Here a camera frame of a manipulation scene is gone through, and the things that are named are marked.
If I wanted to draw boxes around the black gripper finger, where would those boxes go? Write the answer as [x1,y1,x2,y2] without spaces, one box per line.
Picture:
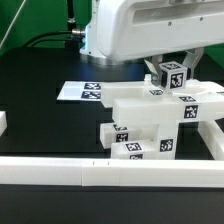
[145,55,163,86]
[183,47,204,79]

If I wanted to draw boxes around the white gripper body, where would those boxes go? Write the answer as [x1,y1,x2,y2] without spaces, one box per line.
[97,0,224,61]

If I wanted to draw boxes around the white chair back frame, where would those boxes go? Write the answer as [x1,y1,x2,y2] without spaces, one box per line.
[101,75,224,127]

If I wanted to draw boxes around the white chair seat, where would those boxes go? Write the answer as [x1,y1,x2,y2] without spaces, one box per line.
[136,123,181,160]

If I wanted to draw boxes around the white chair nut peg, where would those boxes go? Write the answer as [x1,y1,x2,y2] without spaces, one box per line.
[100,123,129,149]

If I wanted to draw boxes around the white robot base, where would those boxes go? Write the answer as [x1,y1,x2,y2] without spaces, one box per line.
[80,0,110,65]

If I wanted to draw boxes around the white part at left edge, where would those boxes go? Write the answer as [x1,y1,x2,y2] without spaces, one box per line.
[0,111,7,136]

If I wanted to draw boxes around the black cable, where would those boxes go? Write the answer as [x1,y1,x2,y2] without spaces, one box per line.
[23,29,86,48]

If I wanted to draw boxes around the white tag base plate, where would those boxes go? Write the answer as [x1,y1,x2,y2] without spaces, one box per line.
[57,81,101,101]

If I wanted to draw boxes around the white obstacle fence wall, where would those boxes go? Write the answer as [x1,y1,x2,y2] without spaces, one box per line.
[0,118,224,187]

